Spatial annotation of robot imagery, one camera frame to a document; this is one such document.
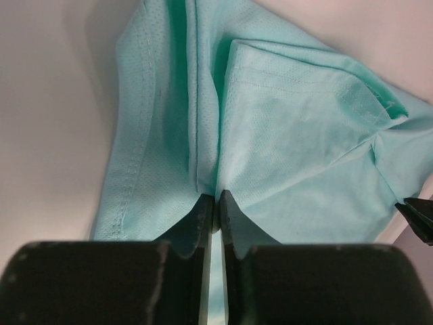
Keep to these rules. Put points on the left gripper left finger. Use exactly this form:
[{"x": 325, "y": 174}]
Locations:
[{"x": 164, "y": 281}]

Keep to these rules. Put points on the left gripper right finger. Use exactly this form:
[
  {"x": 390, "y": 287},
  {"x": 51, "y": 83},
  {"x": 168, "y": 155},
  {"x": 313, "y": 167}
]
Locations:
[{"x": 267, "y": 282}]

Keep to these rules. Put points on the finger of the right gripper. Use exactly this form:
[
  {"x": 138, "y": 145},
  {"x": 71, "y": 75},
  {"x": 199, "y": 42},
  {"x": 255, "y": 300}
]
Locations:
[{"x": 418, "y": 214}]

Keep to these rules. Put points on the mint green t shirt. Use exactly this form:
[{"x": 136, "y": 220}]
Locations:
[{"x": 314, "y": 147}]

